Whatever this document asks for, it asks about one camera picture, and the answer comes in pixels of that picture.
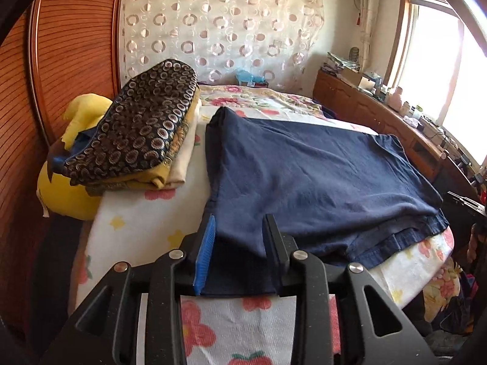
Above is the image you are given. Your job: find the wooden louvered wardrobe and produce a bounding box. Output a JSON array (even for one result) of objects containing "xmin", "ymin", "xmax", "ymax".
[{"xmin": 1, "ymin": 0, "xmax": 120, "ymax": 342}]

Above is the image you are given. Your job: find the stack of papers on cabinet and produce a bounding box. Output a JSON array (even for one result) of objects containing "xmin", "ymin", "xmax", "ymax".
[{"xmin": 322, "ymin": 52, "xmax": 360, "ymax": 73}]

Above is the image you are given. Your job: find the floral quilt blanket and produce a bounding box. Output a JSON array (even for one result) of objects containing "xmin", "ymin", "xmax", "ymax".
[{"xmin": 200, "ymin": 85, "xmax": 336, "ymax": 119}]

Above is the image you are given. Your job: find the dark circle-pattern folded cloth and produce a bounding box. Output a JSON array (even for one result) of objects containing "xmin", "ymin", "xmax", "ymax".
[{"xmin": 46, "ymin": 57, "xmax": 200, "ymax": 188}]

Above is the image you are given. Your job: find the wooden sideboard cabinet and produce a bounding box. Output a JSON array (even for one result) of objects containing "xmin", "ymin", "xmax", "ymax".
[{"xmin": 313, "ymin": 70, "xmax": 480, "ymax": 201}]

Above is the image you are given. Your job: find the cardboard box on cabinet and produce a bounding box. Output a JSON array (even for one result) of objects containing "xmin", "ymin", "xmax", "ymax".
[{"xmin": 338, "ymin": 67, "xmax": 376, "ymax": 91}]

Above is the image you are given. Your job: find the cream folded cloth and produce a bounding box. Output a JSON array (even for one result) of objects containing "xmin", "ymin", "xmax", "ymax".
[{"xmin": 164, "ymin": 100, "xmax": 201, "ymax": 189}]

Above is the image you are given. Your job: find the blue tissue box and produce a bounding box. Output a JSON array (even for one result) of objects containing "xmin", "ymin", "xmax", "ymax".
[{"xmin": 234, "ymin": 68, "xmax": 268, "ymax": 87}]

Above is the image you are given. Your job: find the pink bottle on cabinet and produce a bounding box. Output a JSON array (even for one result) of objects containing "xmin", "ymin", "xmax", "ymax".
[{"xmin": 386, "ymin": 87, "xmax": 403, "ymax": 112}]

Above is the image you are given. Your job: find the navy blue printed t-shirt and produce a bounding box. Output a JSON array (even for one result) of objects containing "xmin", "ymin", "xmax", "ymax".
[{"xmin": 205, "ymin": 107, "xmax": 448, "ymax": 293}]

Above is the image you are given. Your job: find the yellow plush toy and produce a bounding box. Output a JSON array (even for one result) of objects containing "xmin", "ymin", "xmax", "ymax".
[{"xmin": 36, "ymin": 93, "xmax": 112, "ymax": 221}]

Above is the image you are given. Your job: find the window with wooden frame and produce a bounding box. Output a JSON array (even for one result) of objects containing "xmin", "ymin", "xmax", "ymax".
[{"xmin": 389, "ymin": 0, "xmax": 486, "ymax": 166}]

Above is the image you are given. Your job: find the yellow folded cloth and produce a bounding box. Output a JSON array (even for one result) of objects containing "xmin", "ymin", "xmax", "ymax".
[{"xmin": 86, "ymin": 87, "xmax": 200, "ymax": 196}]

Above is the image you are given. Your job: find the beige side window curtain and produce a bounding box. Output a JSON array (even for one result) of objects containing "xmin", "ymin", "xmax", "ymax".
[{"xmin": 359, "ymin": 0, "xmax": 380, "ymax": 72}]

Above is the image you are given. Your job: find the circle-pattern sheer curtain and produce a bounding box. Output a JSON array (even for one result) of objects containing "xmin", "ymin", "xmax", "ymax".
[{"xmin": 119, "ymin": 0, "xmax": 324, "ymax": 93}]

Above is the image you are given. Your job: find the white flower-print bed sheet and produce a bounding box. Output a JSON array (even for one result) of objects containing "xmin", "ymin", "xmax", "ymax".
[{"xmin": 77, "ymin": 106, "xmax": 460, "ymax": 364}]

